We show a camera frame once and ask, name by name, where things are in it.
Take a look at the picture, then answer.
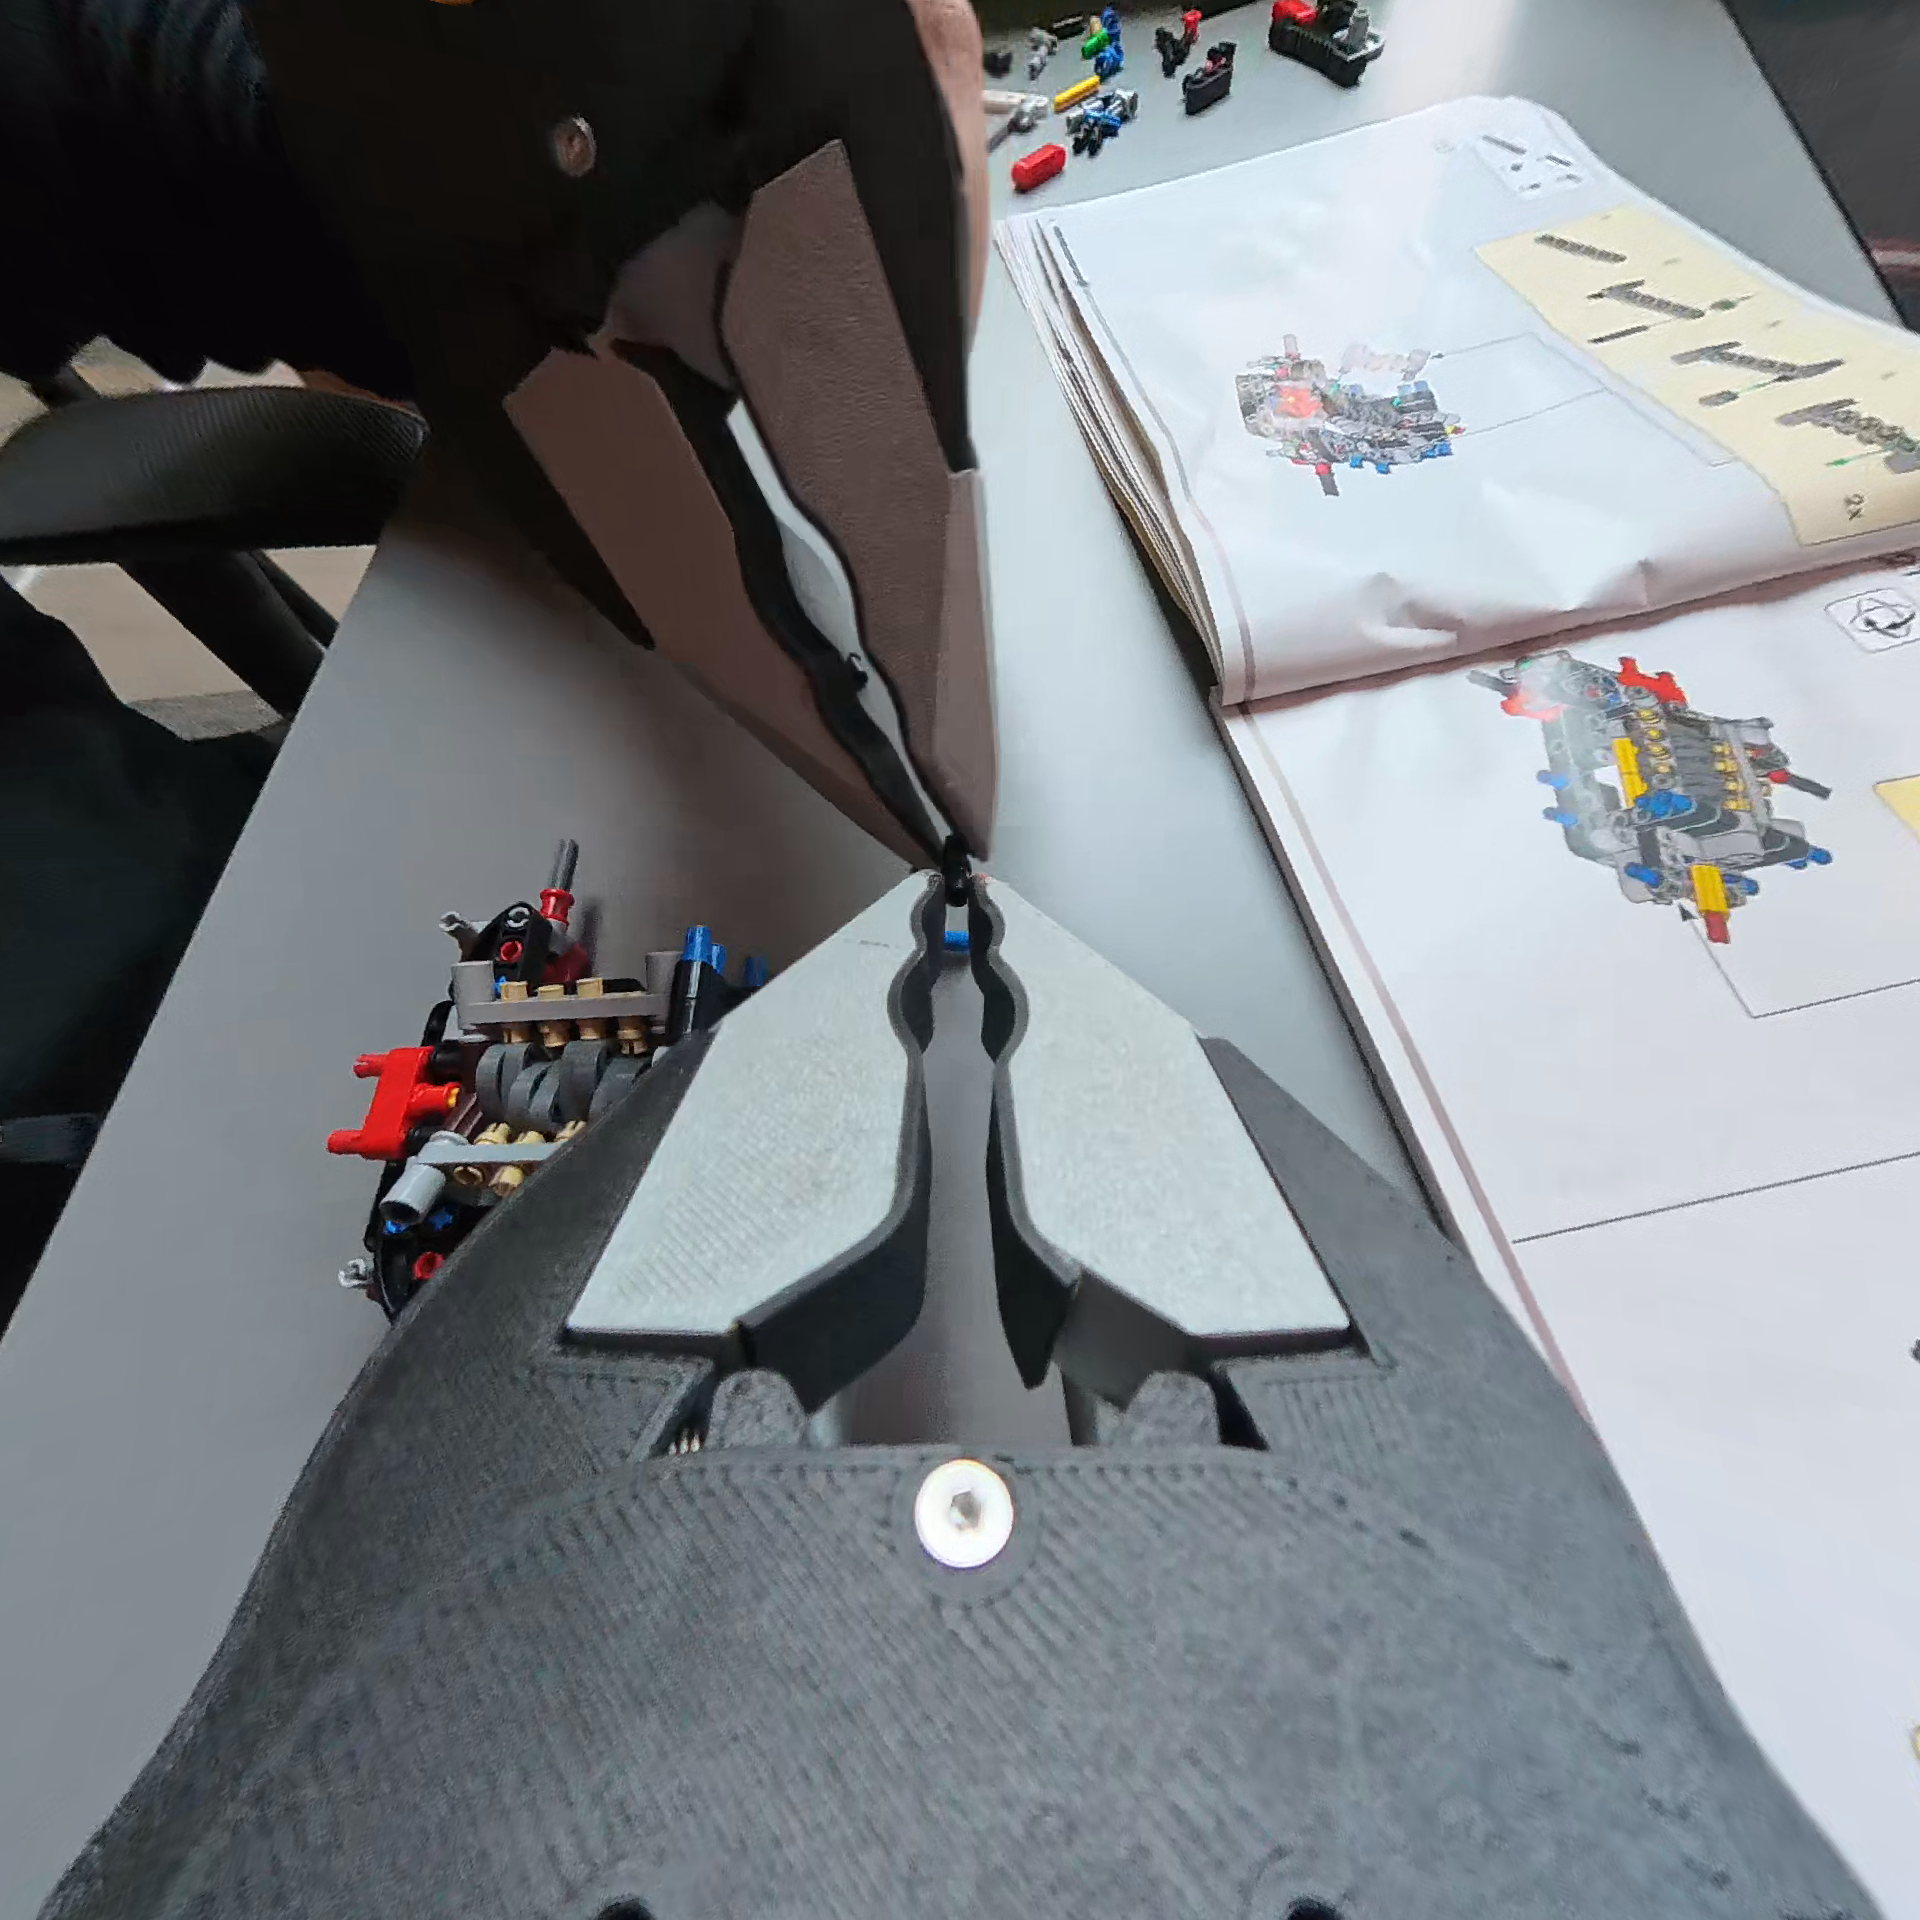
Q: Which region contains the pile of loose lego pieces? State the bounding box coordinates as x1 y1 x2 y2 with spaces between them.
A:
980 7 1247 197

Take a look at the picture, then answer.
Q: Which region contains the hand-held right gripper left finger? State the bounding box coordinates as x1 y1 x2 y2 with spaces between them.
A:
565 872 946 1415

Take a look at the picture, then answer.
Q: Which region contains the lego instruction booklet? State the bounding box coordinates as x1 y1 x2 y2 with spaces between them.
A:
991 97 1920 1920

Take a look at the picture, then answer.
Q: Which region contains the small black red lego assembly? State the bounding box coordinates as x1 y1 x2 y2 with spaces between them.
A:
1265 0 1389 88

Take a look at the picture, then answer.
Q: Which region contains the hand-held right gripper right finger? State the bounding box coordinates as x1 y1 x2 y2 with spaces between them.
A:
969 875 1354 1409

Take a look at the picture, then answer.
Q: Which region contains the black office chair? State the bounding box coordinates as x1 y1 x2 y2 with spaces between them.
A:
0 381 432 725
0 576 295 1337

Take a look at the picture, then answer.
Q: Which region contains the lego engine assembly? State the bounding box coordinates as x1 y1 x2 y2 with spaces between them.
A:
335 836 774 1325

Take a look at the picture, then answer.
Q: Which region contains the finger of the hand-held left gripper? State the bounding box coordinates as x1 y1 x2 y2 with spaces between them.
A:
718 143 1000 865
501 336 951 875

